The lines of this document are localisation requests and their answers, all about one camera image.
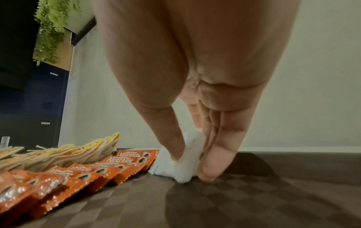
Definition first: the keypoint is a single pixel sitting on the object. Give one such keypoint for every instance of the row of red coffee sachets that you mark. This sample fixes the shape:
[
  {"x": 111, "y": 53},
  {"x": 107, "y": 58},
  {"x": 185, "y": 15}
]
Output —
[{"x": 70, "y": 178}]

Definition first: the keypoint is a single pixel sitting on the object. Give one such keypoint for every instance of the square white sugar packet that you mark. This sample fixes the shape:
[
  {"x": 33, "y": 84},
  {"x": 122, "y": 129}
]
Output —
[{"x": 189, "y": 164}]

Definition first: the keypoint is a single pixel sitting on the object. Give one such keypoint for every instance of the dark cabinet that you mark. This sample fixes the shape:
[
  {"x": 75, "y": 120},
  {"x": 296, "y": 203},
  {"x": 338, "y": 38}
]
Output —
[{"x": 33, "y": 111}]

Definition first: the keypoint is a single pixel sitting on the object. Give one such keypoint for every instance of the brown plastic tray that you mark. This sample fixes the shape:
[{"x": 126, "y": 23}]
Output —
[{"x": 268, "y": 196}]

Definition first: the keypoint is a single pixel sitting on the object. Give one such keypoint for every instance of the person's right hand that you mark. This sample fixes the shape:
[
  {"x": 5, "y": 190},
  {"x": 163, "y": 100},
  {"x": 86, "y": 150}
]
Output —
[{"x": 197, "y": 44}]

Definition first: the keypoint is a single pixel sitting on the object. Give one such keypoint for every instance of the black metal rack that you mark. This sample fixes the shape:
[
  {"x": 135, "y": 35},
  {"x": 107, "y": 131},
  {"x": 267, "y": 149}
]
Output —
[{"x": 17, "y": 44}]

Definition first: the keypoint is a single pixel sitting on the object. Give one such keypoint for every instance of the green plants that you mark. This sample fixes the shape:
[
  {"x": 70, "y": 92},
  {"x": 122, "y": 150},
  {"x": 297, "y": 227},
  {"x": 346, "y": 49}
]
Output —
[{"x": 50, "y": 29}]

